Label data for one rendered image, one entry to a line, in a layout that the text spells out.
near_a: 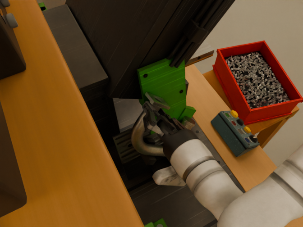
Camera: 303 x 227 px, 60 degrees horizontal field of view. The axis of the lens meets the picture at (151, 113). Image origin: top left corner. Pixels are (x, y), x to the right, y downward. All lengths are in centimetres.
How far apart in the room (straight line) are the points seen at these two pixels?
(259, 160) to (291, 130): 127
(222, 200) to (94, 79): 36
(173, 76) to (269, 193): 33
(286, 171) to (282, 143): 166
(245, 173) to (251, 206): 48
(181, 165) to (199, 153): 4
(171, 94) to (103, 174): 49
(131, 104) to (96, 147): 79
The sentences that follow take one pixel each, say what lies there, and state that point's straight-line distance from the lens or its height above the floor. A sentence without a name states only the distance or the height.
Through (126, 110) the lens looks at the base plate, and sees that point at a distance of 96.
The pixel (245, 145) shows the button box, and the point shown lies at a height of 95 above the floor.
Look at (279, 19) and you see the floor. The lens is 299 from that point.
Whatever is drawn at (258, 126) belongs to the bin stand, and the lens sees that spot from 111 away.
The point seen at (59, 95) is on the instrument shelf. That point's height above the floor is 154.
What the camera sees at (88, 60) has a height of 124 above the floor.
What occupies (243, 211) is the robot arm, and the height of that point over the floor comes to 131.
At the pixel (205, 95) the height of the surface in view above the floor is 90.
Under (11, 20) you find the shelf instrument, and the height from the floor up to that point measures 156.
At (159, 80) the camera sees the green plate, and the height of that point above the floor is 123.
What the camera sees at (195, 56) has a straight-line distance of 81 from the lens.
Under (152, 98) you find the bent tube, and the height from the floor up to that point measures 122.
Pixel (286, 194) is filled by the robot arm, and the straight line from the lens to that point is 43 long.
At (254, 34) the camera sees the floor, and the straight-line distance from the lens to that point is 273.
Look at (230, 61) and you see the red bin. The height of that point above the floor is 87.
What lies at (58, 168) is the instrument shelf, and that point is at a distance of 19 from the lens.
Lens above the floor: 171
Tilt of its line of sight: 59 degrees down
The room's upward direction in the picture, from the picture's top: straight up
